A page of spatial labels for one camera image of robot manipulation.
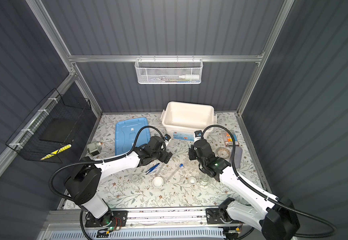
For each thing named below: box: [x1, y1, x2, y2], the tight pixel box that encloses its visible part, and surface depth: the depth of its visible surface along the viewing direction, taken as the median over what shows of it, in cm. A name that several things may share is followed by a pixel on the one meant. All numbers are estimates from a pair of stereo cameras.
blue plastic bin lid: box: [115, 117, 151, 156], surface depth 110 cm
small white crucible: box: [188, 177, 197, 185], surface depth 85 cm
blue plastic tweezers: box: [145, 163, 160, 175], surface depth 92 cm
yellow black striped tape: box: [40, 144, 72, 160], surface depth 68 cm
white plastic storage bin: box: [160, 101, 218, 142], surface depth 106 cm
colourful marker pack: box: [225, 132, 240, 146], surface depth 104 cm
